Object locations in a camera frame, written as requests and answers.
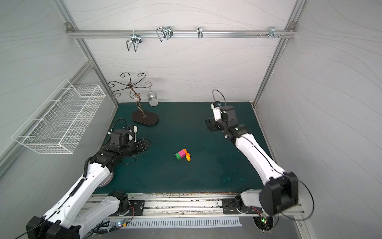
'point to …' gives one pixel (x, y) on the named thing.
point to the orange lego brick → (187, 153)
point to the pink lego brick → (182, 153)
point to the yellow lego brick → (188, 158)
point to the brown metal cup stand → (144, 117)
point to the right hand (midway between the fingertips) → (213, 118)
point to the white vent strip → (180, 223)
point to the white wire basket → (55, 126)
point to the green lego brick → (178, 156)
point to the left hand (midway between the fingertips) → (148, 142)
